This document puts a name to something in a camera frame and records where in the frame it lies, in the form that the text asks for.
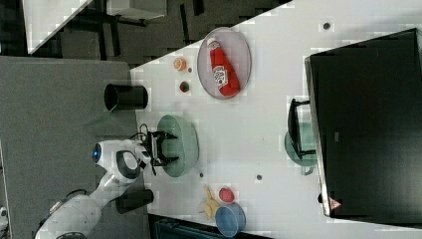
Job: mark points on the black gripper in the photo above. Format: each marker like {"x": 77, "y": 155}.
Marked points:
{"x": 152, "y": 145}

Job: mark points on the green plastic strainer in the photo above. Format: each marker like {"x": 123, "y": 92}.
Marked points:
{"x": 184, "y": 146}

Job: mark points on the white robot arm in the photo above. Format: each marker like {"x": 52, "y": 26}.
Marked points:
{"x": 123, "y": 161}

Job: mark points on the red green toy fruit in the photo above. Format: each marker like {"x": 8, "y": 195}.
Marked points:
{"x": 184, "y": 87}

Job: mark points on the orange toy fruit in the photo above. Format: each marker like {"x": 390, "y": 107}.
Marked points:
{"x": 179, "y": 64}

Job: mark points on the blue bowl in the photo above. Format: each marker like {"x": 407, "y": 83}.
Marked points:
{"x": 230, "y": 219}

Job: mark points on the red ketchup bottle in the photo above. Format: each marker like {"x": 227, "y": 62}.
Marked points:
{"x": 224, "y": 74}

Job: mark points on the grey oval plate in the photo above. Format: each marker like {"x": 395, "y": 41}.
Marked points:
{"x": 236, "y": 50}

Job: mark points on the green mug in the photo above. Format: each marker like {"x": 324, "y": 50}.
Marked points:
{"x": 309, "y": 162}

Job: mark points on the black toaster oven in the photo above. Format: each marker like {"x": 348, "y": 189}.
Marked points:
{"x": 366, "y": 106}

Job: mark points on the black cylinder post lower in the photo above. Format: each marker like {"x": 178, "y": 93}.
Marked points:
{"x": 133, "y": 200}

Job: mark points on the black cylinder post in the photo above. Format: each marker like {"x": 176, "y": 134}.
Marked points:
{"x": 133, "y": 200}
{"x": 125, "y": 98}

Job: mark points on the black cylinder post upper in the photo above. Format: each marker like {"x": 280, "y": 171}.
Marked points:
{"x": 125, "y": 98}

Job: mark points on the black oven door handle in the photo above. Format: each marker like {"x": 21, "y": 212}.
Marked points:
{"x": 294, "y": 129}

